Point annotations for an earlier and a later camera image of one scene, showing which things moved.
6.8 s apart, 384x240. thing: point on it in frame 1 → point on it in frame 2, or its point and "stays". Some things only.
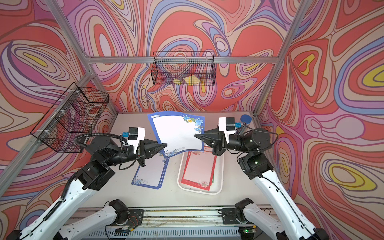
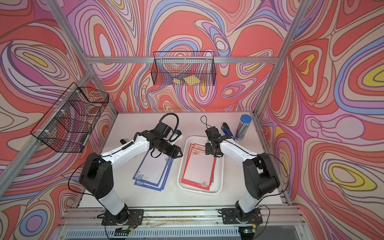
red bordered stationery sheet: (199, 169) stays
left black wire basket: (76, 113) stays
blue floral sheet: (177, 130) → (151, 169)
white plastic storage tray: (200, 172) stays
